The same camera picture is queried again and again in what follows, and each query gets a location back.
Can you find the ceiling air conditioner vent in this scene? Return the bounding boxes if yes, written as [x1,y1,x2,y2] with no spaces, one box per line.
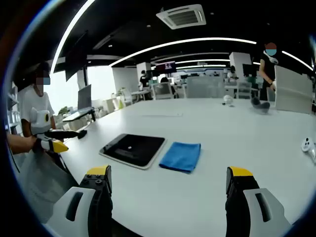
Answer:
[156,3,207,30]

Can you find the wall screen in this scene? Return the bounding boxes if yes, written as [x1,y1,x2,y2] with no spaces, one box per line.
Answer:
[155,61,176,73]

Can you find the black computer monitor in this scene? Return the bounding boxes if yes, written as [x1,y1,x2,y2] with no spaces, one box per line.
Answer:
[78,84,92,111]

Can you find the white storage shelf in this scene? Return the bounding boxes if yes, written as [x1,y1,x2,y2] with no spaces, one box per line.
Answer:
[6,83,22,129]

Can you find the curved ceiling light strip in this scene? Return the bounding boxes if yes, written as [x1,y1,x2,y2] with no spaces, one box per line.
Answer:
[50,0,96,75]
[108,37,257,67]

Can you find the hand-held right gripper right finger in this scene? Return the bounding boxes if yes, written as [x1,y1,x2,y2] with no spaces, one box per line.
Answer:
[225,166,293,237]

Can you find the white power strip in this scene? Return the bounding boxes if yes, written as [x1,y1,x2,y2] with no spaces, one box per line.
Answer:
[142,113,184,118]

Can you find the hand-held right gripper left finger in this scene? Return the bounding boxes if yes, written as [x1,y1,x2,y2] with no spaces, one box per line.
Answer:
[45,164,114,237]

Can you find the small white round object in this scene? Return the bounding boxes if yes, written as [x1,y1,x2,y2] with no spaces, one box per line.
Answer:
[223,94,235,108]

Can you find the standing desk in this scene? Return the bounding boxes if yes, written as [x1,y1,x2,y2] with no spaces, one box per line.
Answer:
[61,107,97,123]

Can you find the black hanging panel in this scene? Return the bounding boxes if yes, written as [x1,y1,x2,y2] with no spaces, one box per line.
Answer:
[65,30,89,82]

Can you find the white mesh office chair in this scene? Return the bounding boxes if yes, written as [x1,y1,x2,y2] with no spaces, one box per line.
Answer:
[151,82,174,100]

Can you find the white hand-held device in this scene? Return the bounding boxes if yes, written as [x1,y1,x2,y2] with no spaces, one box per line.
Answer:
[301,137,316,165]

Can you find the blue cleaning cloth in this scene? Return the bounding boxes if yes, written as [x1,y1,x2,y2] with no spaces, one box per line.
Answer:
[158,141,202,174]

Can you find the frosted glass partition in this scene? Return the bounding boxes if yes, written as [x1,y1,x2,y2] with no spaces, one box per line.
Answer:
[186,76,226,99]

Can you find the white panel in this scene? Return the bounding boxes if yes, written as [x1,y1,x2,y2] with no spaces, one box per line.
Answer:
[273,65,315,115]

